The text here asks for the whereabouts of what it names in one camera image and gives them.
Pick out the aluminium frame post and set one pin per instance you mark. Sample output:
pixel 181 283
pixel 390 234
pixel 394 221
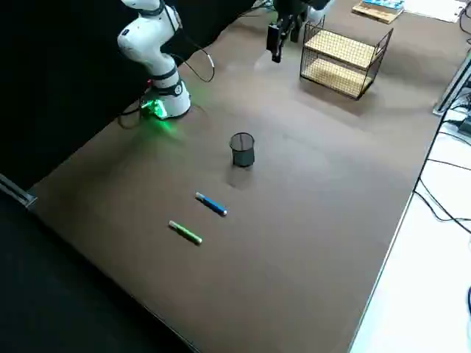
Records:
pixel 18 193
pixel 454 84

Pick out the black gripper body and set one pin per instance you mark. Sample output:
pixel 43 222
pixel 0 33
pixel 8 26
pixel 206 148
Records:
pixel 290 7

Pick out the black mesh pen holder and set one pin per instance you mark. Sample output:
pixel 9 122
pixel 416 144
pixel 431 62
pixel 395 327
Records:
pixel 243 154

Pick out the brown cover book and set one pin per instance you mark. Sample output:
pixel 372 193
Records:
pixel 375 14

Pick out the green marker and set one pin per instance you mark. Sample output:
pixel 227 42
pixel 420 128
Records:
pixel 185 233

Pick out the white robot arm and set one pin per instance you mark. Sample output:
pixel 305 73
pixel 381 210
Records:
pixel 147 48
pixel 315 14

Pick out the blue marker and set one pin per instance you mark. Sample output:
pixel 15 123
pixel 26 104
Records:
pixel 211 204

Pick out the clipboard with white papers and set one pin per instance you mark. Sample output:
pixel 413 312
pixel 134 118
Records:
pixel 434 9

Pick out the blue illustrated book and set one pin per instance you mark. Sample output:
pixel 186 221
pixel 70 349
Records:
pixel 382 3

